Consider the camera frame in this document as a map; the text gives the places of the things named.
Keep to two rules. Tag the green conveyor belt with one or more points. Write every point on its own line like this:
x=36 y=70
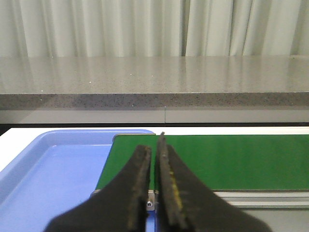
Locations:
x=246 y=162

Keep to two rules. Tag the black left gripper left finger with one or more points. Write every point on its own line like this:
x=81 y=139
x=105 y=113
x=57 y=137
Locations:
x=119 y=207

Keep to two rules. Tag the grey stone counter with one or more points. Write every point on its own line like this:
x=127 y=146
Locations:
x=248 y=89

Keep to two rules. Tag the aluminium conveyor frame rail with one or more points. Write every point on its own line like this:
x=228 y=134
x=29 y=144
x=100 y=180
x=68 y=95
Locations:
x=243 y=199

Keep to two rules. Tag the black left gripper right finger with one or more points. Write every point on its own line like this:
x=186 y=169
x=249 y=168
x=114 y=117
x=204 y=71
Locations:
x=176 y=182

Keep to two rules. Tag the blue plastic tray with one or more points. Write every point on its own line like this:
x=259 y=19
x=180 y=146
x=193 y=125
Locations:
x=44 y=174

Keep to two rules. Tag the white pleated curtain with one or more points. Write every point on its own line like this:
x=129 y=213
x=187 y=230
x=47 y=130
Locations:
x=148 y=28

